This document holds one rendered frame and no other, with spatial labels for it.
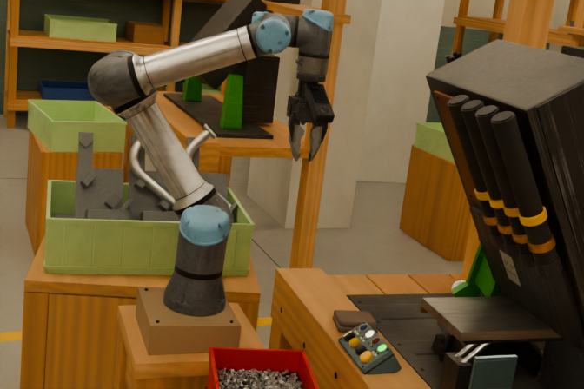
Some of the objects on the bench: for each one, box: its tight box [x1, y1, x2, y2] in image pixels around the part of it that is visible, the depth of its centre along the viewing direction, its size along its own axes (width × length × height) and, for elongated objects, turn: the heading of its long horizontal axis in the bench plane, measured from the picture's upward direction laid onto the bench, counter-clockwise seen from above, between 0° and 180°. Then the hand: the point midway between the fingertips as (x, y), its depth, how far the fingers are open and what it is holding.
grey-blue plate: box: [468, 354, 518, 389], centre depth 169 cm, size 10×2×14 cm, turn 83°
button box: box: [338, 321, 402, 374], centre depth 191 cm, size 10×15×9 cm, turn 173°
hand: (304, 156), depth 206 cm, fingers open, 3 cm apart
